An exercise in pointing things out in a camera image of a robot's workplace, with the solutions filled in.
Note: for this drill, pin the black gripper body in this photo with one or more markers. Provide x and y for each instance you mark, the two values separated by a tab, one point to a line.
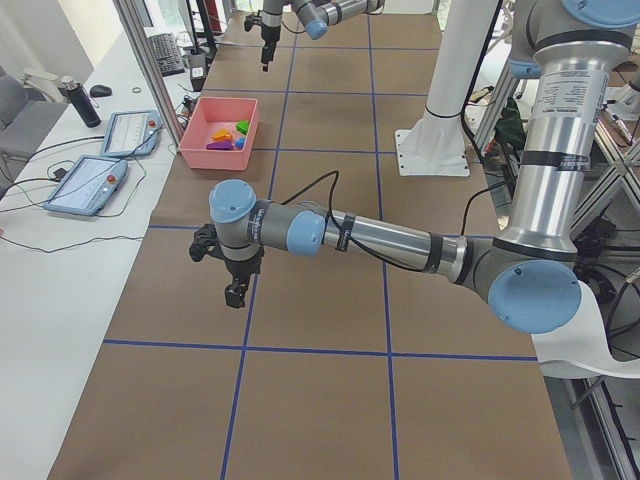
270	35
241	268

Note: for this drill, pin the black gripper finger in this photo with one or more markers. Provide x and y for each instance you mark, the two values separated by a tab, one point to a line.
235	294

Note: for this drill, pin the green toy block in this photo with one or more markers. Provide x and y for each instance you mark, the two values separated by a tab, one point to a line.
243	126

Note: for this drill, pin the orange toy block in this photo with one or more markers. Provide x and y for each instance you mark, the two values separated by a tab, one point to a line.
222	135

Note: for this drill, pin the purple toy block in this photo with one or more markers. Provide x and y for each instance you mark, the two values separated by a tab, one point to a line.
224	145

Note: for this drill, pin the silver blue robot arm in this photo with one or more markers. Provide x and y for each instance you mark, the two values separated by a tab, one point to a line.
525	272
315	16

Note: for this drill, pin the pink plastic box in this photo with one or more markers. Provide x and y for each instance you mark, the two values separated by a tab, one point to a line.
210	115

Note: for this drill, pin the black keyboard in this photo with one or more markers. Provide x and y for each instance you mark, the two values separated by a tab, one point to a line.
166	53

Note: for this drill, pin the brown paper table mat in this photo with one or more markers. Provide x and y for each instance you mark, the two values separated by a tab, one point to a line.
339	367

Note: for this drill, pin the upper blue teach pendant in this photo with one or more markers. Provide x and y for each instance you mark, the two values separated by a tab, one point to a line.
131	134

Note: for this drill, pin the blue teach pendant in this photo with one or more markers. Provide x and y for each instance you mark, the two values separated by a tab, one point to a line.
131	134
87	186

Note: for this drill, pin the lower blue teach pendant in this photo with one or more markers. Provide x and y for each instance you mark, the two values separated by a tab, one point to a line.
87	186

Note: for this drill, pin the black computer mouse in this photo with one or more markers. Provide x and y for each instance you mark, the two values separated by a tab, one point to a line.
100	91

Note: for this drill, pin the black water bottle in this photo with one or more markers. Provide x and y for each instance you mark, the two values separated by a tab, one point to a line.
79	98

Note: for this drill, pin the aluminium frame post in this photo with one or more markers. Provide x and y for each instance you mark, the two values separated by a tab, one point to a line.
132	24

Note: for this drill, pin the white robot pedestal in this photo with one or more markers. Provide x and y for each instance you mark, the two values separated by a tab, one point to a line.
435	145

